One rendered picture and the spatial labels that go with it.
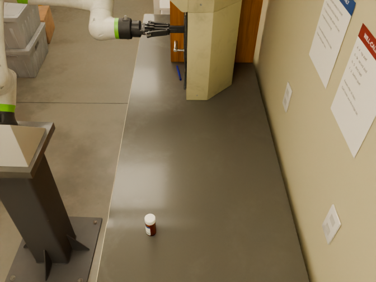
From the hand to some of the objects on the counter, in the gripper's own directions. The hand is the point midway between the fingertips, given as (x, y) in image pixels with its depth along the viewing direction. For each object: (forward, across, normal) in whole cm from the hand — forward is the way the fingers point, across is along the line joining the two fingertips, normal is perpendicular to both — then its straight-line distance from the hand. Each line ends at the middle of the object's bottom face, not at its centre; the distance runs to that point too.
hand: (177, 29), depth 163 cm
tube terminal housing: (+17, +11, +37) cm, 42 cm away
